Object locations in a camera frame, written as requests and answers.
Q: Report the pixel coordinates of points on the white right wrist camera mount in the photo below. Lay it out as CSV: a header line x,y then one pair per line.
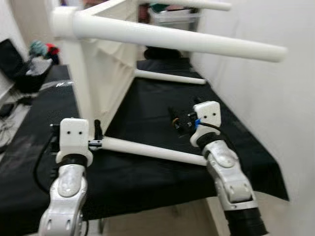
x,y
206,115

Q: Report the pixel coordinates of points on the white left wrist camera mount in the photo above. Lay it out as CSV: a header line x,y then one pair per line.
x,y
75,137

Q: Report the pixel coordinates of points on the red clothes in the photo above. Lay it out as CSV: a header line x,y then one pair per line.
x,y
52,49

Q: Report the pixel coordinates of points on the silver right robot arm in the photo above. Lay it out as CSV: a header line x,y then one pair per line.
x,y
231,182

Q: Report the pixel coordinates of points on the tan rubber band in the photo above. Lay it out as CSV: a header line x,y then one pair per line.
x,y
173,121

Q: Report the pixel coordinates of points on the black wok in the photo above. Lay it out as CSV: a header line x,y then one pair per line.
x,y
167,52

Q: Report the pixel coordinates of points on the black tablecloth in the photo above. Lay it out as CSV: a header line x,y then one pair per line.
x,y
147,113

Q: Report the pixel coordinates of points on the clear plastic storage box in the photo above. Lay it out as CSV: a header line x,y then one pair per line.
x,y
174,19

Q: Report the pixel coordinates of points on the white grey fabric item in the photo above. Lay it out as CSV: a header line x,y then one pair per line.
x,y
39,65

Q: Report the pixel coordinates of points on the teal clothes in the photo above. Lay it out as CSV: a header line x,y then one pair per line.
x,y
37,48

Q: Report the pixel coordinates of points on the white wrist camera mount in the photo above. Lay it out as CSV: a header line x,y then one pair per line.
x,y
75,137
206,115

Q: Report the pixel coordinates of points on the clear tape strip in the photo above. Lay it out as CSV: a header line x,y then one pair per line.
x,y
64,84

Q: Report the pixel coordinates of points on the open black suitcase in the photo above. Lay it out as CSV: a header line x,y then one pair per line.
x,y
12,64

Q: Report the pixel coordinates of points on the green plastic lid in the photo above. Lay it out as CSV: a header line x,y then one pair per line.
x,y
160,7

